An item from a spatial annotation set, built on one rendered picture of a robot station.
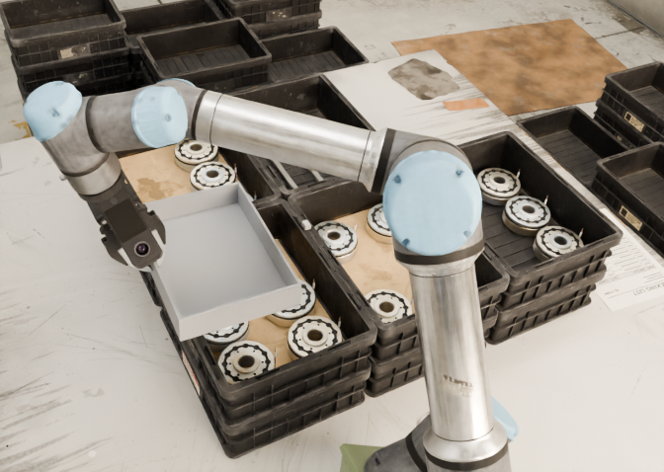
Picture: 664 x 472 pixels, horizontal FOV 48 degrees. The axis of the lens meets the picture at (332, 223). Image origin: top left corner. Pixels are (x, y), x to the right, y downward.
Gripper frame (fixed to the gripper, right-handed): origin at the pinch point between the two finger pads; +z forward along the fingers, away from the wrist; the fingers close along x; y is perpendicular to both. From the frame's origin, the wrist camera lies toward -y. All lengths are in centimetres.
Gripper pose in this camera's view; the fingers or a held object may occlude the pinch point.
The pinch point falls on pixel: (154, 267)
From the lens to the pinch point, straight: 124.5
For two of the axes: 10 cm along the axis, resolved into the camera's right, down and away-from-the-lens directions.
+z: 1.8, 6.1, 7.7
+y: -5.0, -6.2, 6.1
